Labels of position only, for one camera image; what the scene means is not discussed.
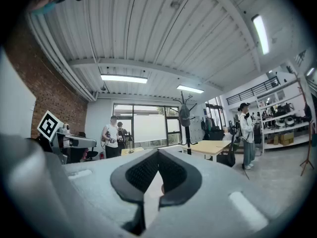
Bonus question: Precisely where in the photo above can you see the grey metal lockers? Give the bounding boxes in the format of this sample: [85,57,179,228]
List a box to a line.
[189,115,207,144]

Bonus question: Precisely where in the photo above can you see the brown wooden coat stand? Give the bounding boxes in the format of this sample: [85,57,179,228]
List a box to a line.
[286,65,315,177]

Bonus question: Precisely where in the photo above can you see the black metal coat rack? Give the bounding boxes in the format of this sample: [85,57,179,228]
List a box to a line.
[170,91,199,156]

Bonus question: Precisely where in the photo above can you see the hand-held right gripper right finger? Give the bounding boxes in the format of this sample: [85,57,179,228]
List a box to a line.
[158,149,203,212]

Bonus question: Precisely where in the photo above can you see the grey baseball cap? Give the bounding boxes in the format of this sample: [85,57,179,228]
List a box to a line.
[178,104,192,127]

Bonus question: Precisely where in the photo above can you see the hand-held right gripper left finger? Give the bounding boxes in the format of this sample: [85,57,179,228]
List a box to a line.
[110,149,159,236]

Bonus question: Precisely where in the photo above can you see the cardboard box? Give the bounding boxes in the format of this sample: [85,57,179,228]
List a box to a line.
[279,132,295,146]

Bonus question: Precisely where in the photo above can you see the black balcony railing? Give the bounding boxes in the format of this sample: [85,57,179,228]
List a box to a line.
[225,76,281,106]

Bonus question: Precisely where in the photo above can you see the blue face mask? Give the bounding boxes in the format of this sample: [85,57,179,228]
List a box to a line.
[31,3,56,15]

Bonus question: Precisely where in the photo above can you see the light wooden table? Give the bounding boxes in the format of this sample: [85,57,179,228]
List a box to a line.
[181,139,233,162]

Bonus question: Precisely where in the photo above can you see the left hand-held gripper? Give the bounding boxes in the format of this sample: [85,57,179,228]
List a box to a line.
[37,110,97,164]

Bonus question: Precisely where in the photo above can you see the white shelving unit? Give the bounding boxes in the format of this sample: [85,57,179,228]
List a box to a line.
[256,82,313,154]

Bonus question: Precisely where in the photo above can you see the black desk lamp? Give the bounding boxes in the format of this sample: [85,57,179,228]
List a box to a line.
[127,132,135,154]

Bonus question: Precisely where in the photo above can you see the large black-framed window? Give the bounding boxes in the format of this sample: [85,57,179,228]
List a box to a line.
[112,103,183,149]

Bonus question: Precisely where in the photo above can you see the small wooden desk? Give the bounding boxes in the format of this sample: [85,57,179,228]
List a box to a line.
[120,146,146,157]

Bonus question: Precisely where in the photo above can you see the clothes rail with garments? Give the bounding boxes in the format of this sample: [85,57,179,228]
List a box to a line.
[201,103,225,141]

